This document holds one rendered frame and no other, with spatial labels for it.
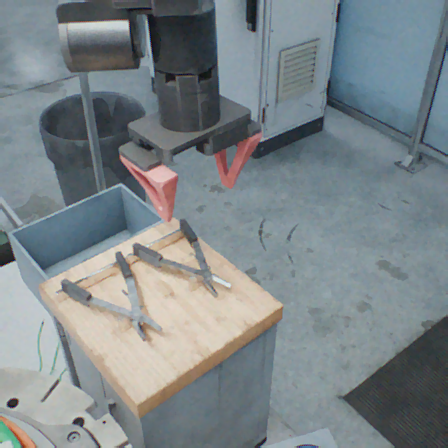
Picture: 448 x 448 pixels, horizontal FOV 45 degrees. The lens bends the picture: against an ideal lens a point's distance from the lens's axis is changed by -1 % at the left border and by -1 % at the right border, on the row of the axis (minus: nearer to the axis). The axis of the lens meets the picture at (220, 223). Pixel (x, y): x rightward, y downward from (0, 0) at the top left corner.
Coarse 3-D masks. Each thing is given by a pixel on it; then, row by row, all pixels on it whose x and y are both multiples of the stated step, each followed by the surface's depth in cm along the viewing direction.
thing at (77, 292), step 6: (60, 282) 57; (66, 282) 57; (72, 282) 57; (66, 288) 57; (72, 288) 57; (78, 288) 57; (72, 294) 57; (78, 294) 56; (84, 294) 56; (90, 294) 56; (78, 300) 57; (84, 300) 56
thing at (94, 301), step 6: (90, 300) 56; (96, 300) 56; (102, 300) 56; (96, 306) 56; (102, 306) 55; (108, 306) 55; (114, 306) 55; (120, 306) 55; (108, 312) 56; (114, 312) 55; (120, 312) 55; (126, 312) 55; (126, 318) 55
